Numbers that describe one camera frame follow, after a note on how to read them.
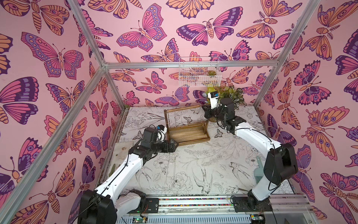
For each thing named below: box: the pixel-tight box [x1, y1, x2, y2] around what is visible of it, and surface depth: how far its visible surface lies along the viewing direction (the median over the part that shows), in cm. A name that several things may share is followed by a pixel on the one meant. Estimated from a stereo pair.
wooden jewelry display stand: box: [163, 105, 211, 147], surface depth 105 cm
